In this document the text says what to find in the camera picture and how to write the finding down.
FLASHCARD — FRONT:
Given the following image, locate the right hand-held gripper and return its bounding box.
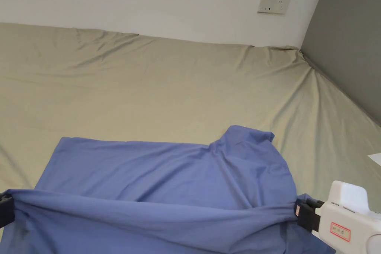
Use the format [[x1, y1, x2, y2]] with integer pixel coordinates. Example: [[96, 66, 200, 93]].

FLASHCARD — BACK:
[[293, 180, 381, 254]]

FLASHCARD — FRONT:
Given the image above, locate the blue shirt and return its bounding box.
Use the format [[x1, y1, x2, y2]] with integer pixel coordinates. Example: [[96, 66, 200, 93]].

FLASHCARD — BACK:
[[0, 125, 331, 254]]

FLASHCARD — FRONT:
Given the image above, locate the grey padded headboard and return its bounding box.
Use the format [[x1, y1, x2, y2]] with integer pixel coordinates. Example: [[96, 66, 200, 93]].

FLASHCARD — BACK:
[[299, 0, 381, 127]]

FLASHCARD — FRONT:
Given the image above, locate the bed with beige sheet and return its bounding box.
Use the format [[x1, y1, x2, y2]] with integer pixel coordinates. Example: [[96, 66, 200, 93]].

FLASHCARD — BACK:
[[0, 22, 381, 254]]

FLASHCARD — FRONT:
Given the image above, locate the white wall socket plate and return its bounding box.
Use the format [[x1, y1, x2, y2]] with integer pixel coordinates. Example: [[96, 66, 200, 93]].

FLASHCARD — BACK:
[[257, 0, 291, 15]]

